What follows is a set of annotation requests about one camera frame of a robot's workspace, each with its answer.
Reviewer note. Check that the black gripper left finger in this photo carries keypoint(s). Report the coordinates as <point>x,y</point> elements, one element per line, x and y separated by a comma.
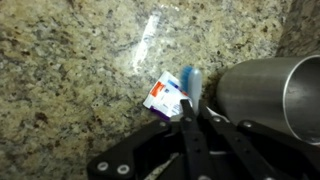
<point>199,166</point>

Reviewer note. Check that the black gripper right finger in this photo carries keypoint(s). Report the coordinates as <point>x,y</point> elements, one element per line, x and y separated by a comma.
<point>234,156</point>

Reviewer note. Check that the blue white toothbrush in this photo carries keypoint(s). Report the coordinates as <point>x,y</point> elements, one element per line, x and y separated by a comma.
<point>191,81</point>

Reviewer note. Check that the silver metal cup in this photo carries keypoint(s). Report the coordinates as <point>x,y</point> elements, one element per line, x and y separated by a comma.
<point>282,93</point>

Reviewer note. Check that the white toothpaste tube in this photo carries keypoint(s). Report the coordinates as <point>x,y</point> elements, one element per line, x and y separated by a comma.
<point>165,98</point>

